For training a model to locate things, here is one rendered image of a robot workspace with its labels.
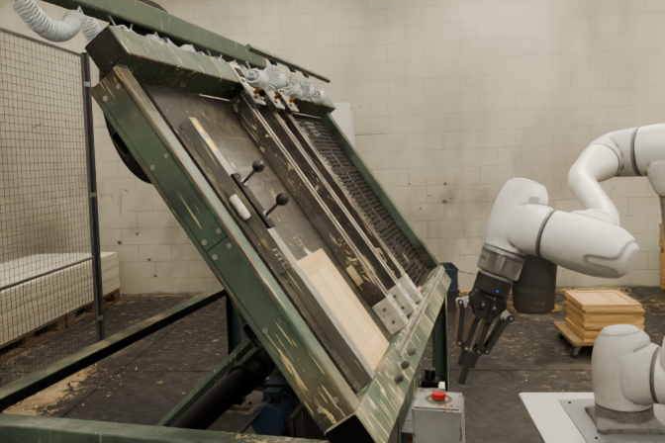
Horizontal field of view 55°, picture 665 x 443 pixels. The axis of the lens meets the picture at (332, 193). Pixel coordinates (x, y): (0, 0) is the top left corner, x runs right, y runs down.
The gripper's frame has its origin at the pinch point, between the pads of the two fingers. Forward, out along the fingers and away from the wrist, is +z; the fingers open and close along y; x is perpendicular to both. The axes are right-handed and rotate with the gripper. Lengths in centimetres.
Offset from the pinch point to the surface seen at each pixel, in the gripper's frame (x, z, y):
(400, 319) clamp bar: -97, 14, -6
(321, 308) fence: -52, 9, 28
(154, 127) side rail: -40, -27, 86
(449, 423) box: -16.9, 18.4, -7.1
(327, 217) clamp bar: -105, -13, 31
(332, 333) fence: -51, 15, 22
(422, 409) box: -19.0, 17.8, -0.2
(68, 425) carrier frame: -54, 64, 87
